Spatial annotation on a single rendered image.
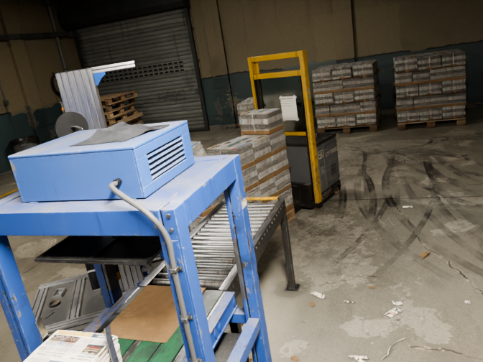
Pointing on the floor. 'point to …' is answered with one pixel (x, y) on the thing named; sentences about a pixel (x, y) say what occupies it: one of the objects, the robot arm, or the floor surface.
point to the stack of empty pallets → (111, 115)
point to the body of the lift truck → (297, 147)
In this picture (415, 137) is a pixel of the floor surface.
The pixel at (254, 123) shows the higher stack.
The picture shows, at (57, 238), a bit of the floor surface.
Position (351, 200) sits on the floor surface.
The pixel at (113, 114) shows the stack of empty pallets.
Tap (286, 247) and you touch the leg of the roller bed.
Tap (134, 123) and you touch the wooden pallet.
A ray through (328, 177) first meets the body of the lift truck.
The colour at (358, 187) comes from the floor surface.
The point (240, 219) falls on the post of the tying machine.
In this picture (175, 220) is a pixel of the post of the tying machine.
